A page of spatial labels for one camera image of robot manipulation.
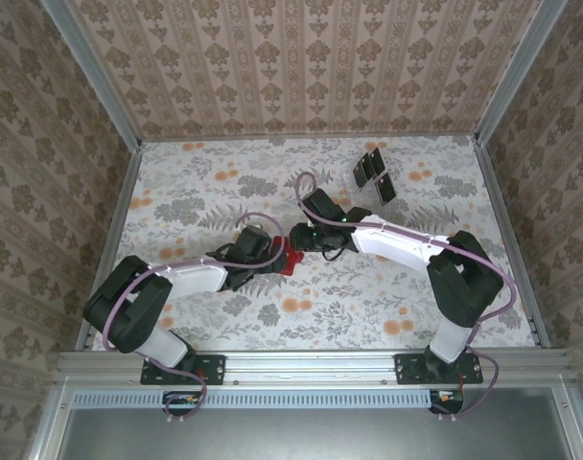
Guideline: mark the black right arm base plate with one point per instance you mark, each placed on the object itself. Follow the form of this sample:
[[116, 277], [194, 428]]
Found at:
[[406, 369]]

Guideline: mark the aluminium corner post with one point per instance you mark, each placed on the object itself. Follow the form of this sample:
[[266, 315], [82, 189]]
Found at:
[[98, 76], [517, 72]]

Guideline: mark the aluminium side rail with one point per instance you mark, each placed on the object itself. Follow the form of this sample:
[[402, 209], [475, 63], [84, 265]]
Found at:
[[509, 239], [114, 230]]

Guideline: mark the grey metal sheet panel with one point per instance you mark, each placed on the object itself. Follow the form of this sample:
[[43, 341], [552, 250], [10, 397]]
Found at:
[[310, 436]]

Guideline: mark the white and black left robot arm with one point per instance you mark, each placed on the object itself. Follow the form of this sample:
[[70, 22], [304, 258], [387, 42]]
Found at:
[[195, 278]]

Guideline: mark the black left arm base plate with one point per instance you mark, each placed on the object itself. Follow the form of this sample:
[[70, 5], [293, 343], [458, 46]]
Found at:
[[210, 361]]

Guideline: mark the black connector box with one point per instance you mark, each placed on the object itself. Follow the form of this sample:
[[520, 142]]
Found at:
[[447, 397], [183, 398]]

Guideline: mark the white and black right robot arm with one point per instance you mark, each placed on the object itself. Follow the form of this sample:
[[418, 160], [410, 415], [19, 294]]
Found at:
[[392, 244]]

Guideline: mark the black credit card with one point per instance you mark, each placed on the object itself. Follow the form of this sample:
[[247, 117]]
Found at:
[[377, 160], [362, 172], [386, 188]]

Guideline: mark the red card holder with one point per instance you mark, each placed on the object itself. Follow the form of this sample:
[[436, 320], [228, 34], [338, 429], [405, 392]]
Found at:
[[296, 259]]

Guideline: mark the floral patterned table cover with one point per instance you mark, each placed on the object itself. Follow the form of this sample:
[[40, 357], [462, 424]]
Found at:
[[349, 311]]

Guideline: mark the aluminium mounting rail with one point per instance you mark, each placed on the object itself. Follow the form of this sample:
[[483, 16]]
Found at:
[[310, 366]]

